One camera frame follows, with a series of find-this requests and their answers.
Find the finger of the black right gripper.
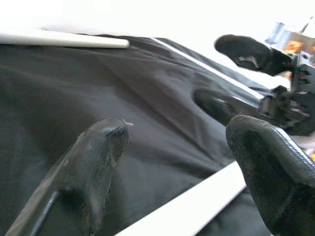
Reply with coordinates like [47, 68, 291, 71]
[193, 88, 262, 125]
[214, 34, 295, 76]

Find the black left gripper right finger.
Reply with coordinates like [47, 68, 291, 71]
[225, 115, 315, 236]

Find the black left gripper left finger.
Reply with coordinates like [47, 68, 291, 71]
[4, 118, 130, 236]

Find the white plastic table top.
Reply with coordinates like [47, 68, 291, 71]
[0, 32, 130, 49]

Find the blue patterned curtain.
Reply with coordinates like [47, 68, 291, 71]
[265, 21, 293, 45]

